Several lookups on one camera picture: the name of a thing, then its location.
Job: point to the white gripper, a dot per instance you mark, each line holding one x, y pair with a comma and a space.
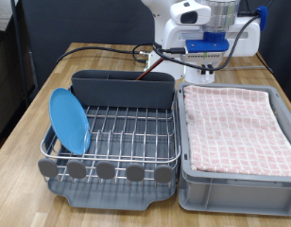
249, 38

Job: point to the brown wooden spoon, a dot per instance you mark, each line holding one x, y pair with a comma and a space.
148, 70

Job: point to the blue plate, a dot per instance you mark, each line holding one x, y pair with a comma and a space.
68, 121

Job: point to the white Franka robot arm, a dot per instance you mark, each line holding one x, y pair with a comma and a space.
167, 12

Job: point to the grey dish drying rack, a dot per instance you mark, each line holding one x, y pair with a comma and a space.
104, 200

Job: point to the pink checked cloth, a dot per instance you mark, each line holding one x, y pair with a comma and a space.
233, 132

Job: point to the dark grey cutlery holder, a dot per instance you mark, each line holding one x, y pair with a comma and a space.
120, 93

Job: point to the black curtain backdrop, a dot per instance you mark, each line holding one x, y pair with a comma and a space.
89, 22

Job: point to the grey plastic crate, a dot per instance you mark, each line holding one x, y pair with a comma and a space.
233, 197

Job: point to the dark cabinet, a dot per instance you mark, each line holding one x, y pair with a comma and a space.
7, 78

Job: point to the grey shelf board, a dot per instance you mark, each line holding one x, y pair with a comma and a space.
2, 15

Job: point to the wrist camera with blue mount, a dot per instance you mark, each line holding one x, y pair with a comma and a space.
205, 47

